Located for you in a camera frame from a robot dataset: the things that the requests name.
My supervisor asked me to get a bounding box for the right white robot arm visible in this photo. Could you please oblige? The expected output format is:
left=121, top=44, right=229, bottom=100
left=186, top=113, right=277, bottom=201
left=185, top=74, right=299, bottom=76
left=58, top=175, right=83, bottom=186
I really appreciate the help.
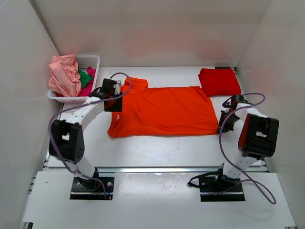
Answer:
left=213, top=95, right=279, bottom=191

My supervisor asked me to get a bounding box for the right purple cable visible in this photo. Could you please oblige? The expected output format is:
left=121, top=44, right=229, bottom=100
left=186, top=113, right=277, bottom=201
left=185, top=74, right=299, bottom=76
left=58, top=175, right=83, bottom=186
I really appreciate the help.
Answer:
left=200, top=93, right=277, bottom=205

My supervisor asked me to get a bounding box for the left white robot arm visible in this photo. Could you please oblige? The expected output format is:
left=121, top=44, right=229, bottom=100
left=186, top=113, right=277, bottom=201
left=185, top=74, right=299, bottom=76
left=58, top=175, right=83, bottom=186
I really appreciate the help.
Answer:
left=49, top=79, right=122, bottom=190

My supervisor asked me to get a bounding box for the green t shirt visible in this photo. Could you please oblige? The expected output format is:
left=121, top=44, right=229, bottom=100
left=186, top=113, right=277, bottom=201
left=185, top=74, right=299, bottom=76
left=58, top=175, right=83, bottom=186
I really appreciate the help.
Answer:
left=78, top=70, right=93, bottom=88

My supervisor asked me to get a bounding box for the orange t shirt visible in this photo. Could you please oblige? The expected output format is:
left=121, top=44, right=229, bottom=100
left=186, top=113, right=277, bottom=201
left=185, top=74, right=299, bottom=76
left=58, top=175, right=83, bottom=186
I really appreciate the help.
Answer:
left=108, top=78, right=218, bottom=138

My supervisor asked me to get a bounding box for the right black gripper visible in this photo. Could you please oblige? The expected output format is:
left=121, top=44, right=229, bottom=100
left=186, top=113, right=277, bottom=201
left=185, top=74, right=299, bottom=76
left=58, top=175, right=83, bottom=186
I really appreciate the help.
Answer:
left=217, top=111, right=241, bottom=134

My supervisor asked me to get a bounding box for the purple cable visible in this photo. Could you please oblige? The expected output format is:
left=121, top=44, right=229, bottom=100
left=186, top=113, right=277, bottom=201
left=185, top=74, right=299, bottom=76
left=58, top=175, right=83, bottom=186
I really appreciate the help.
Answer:
left=48, top=72, right=132, bottom=200
left=200, top=93, right=277, bottom=205

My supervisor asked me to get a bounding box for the black bracket at wall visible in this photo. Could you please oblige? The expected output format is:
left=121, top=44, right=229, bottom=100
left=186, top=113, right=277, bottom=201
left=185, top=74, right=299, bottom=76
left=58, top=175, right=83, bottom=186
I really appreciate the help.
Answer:
left=215, top=66, right=231, bottom=69

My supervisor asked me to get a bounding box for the folded red t shirt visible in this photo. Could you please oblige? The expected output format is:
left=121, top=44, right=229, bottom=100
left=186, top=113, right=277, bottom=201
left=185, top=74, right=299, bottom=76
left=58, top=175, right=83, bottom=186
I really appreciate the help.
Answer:
left=198, top=68, right=242, bottom=97

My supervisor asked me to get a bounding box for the white plastic basket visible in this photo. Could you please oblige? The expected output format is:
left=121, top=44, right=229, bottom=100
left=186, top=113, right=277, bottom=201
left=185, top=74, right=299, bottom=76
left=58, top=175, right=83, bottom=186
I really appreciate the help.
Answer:
left=48, top=54, right=100, bottom=103

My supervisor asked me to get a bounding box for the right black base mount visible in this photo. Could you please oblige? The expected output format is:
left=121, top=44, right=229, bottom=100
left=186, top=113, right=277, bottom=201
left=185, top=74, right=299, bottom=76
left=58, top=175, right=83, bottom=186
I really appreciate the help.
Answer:
left=187, top=168, right=245, bottom=202

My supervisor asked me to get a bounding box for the magenta t shirt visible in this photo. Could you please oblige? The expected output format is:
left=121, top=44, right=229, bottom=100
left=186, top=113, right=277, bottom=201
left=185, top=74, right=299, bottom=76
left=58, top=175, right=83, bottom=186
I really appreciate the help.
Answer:
left=78, top=66, right=96, bottom=97

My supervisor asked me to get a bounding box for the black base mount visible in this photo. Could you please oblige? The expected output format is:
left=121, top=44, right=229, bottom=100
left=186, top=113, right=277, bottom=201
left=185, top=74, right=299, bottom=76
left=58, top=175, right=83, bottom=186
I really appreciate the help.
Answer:
left=70, top=174, right=115, bottom=201
left=187, top=168, right=245, bottom=202

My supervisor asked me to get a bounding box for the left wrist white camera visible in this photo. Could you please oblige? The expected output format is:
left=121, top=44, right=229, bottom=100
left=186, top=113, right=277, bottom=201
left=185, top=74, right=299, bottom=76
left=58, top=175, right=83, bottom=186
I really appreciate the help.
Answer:
left=114, top=80, right=122, bottom=95

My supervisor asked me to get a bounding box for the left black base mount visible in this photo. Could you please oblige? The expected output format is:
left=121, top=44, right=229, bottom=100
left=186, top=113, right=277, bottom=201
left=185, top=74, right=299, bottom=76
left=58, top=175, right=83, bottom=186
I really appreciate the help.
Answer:
left=70, top=174, right=115, bottom=201

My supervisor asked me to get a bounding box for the pink t shirt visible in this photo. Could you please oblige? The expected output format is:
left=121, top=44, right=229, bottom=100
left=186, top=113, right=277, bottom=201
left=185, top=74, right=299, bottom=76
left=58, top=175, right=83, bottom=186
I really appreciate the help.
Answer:
left=48, top=54, right=81, bottom=97

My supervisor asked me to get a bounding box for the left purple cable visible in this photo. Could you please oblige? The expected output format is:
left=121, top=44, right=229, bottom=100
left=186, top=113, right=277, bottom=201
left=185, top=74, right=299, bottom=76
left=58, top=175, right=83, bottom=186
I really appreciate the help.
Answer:
left=48, top=72, right=132, bottom=200

